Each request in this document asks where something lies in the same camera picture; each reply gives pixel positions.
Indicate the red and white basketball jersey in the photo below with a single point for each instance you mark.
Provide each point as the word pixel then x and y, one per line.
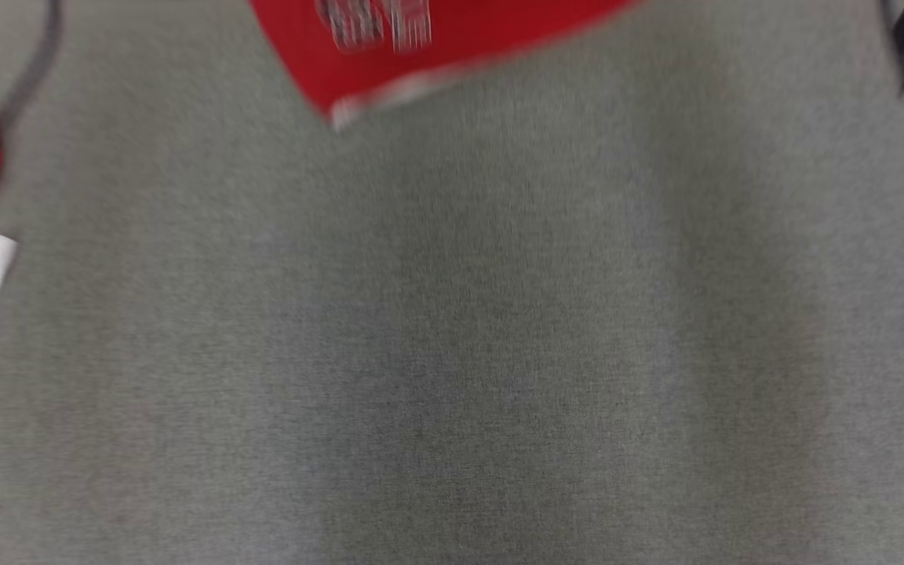
pixel 452 47

